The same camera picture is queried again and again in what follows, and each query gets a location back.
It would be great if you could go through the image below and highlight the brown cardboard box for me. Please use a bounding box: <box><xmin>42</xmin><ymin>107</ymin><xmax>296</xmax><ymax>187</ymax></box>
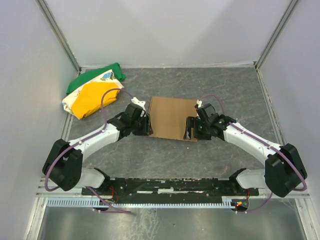
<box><xmin>149</xmin><ymin>96</ymin><xmax>197</xmax><ymax>141</ymax></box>

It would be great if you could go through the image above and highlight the right aluminium corner post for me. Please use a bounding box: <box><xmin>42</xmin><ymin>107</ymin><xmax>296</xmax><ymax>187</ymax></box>
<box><xmin>254</xmin><ymin>0</ymin><xmax>301</xmax><ymax>72</ymax></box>

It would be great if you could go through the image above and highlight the yellow cloth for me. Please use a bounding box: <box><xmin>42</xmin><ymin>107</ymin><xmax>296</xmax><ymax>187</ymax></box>
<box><xmin>71</xmin><ymin>82</ymin><xmax>118</xmax><ymax>119</ymax></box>

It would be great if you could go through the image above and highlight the light blue cable duct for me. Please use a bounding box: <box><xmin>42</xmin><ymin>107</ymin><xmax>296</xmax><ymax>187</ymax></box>
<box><xmin>46</xmin><ymin>194</ymin><xmax>235</xmax><ymax>209</ymax></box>

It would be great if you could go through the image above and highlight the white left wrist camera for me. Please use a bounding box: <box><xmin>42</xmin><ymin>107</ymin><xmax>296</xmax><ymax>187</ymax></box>
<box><xmin>131</xmin><ymin>96</ymin><xmax>146</xmax><ymax>117</ymax></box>

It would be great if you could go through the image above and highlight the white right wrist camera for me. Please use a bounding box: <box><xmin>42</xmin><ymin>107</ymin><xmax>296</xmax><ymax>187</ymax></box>
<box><xmin>196</xmin><ymin>99</ymin><xmax>203</xmax><ymax>108</ymax></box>

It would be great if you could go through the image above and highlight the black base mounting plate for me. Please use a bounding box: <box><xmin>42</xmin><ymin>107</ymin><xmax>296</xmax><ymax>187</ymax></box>
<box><xmin>94</xmin><ymin>177</ymin><xmax>259</xmax><ymax>205</ymax></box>

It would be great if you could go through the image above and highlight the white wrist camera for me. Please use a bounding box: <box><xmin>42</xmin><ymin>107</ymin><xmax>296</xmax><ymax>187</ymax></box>
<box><xmin>131</xmin><ymin>96</ymin><xmax>146</xmax><ymax>117</ymax></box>
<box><xmin>196</xmin><ymin>99</ymin><xmax>203</xmax><ymax>108</ymax></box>

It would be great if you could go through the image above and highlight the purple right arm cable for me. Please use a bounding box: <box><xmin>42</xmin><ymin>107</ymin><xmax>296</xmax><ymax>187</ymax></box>
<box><xmin>199</xmin><ymin>94</ymin><xmax>308</xmax><ymax>215</ymax></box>

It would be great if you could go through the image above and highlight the metal front shelf sheet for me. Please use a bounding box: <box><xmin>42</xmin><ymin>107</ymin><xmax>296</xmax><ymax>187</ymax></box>
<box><xmin>38</xmin><ymin>201</ymin><xmax>306</xmax><ymax>240</ymax></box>

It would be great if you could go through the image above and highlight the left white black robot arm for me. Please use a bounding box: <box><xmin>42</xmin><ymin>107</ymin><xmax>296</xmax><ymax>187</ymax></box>
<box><xmin>42</xmin><ymin>103</ymin><xmax>152</xmax><ymax>192</ymax></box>

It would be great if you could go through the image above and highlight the aluminium front rail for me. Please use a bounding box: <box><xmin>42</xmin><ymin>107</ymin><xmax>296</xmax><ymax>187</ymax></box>
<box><xmin>36</xmin><ymin>176</ymin><xmax>311</xmax><ymax>199</ymax></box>

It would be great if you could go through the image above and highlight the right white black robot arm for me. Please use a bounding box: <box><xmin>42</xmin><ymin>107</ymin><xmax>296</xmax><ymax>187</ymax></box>
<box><xmin>183</xmin><ymin>100</ymin><xmax>308</xmax><ymax>198</ymax></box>

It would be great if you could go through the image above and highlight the left aluminium corner post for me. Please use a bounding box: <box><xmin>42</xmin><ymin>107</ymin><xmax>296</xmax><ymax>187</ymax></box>
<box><xmin>35</xmin><ymin>0</ymin><xmax>81</xmax><ymax>74</ymax></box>

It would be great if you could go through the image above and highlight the green cloth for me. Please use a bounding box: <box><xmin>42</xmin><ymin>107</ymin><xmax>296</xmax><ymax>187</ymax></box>
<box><xmin>66</xmin><ymin>62</ymin><xmax>126</xmax><ymax>95</ymax></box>

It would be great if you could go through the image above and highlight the aluminium corner post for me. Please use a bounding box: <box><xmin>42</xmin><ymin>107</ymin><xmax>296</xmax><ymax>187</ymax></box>
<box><xmin>254</xmin><ymin>0</ymin><xmax>301</xmax><ymax>72</ymax></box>
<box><xmin>35</xmin><ymin>0</ymin><xmax>81</xmax><ymax>74</ymax></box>

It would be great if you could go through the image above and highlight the white patterned cloth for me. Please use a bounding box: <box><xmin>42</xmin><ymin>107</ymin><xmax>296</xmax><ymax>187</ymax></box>
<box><xmin>62</xmin><ymin>70</ymin><xmax>124</xmax><ymax>116</ymax></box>

